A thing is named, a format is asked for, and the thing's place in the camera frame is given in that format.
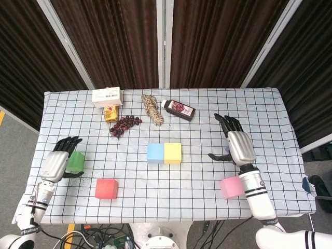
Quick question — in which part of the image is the grey metal partition post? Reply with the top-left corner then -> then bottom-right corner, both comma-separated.
36,0 -> 95,90
156,0 -> 174,89
240,0 -> 311,89

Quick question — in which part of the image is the blue white cloth item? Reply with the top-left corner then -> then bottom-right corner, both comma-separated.
302,175 -> 316,194

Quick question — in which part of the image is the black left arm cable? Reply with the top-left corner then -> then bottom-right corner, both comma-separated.
30,202 -> 68,241

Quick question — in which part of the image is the bunch of dark grapes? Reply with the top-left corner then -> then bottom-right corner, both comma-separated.
109,115 -> 143,139

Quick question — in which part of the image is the black floor cable bundle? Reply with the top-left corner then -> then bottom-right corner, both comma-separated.
193,220 -> 236,249

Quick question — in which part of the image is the black chair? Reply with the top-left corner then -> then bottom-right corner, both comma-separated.
310,175 -> 332,215

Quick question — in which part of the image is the pink foam cube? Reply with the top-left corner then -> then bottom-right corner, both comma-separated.
219,175 -> 245,200

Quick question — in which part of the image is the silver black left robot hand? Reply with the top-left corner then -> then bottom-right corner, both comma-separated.
40,136 -> 85,184

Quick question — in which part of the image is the coiled beige rope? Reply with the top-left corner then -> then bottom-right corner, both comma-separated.
141,94 -> 165,127

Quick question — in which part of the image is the red foam cube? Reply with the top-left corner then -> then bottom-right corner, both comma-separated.
94,178 -> 119,200

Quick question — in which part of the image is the black floor cable tangle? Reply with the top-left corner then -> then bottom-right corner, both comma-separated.
77,223 -> 135,249

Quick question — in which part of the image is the blue foam cube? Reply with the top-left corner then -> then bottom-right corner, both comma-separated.
147,143 -> 165,164

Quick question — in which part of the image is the green foam cube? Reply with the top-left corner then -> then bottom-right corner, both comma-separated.
66,151 -> 86,173

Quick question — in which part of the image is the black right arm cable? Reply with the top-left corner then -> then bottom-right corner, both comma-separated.
229,216 -> 254,231

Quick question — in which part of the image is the brown pleated curtain panel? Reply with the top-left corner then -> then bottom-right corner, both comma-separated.
0,0 -> 89,130
246,0 -> 332,148
50,0 -> 159,90
170,0 -> 290,89

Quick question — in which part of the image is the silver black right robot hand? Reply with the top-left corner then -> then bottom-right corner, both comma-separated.
208,113 -> 257,167

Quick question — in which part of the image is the grey partition base rail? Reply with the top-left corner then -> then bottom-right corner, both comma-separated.
300,141 -> 332,154
0,105 -> 39,134

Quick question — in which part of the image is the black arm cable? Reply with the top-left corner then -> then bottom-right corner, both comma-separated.
229,216 -> 254,231
30,202 -> 68,241

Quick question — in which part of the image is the green circuit board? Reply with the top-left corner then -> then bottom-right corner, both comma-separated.
112,235 -> 130,246

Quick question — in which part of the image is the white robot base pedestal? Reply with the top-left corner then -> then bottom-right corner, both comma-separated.
129,222 -> 192,249

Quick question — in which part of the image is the yellow foam cube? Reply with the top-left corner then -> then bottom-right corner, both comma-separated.
163,142 -> 182,165

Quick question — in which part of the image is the white black checkered tablecloth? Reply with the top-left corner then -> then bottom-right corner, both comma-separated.
15,87 -> 317,225

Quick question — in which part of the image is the white cardboard box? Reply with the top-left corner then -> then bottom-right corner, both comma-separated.
92,86 -> 124,108

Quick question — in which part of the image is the dark grape juice bottle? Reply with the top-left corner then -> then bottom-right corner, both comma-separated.
161,99 -> 197,122

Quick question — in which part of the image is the yellow snack box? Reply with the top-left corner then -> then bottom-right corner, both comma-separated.
103,105 -> 119,122

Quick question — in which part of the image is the white floor cable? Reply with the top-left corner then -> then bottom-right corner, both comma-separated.
53,230 -> 90,249

